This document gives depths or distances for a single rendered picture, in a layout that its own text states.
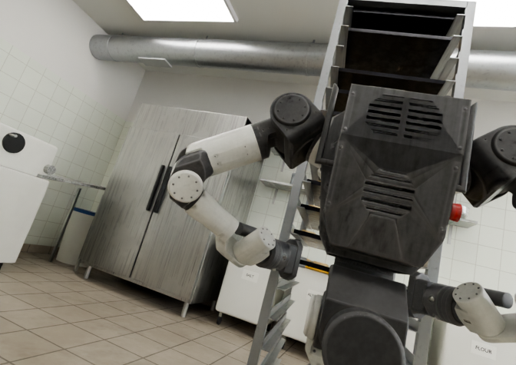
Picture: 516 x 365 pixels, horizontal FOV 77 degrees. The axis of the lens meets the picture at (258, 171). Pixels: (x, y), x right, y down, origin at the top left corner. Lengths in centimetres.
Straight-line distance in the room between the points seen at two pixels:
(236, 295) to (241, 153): 266
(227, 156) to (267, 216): 325
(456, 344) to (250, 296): 170
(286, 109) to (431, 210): 35
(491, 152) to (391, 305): 34
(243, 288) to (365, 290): 273
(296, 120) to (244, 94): 400
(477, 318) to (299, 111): 59
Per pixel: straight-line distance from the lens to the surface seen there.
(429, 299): 97
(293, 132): 70
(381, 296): 61
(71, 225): 470
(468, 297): 89
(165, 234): 342
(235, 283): 332
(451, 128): 63
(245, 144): 74
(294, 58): 348
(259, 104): 454
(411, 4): 149
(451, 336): 322
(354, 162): 59
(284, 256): 94
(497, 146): 75
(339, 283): 60
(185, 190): 75
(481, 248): 396
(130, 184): 380
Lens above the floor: 78
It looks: 13 degrees up
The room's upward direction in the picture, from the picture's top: 16 degrees clockwise
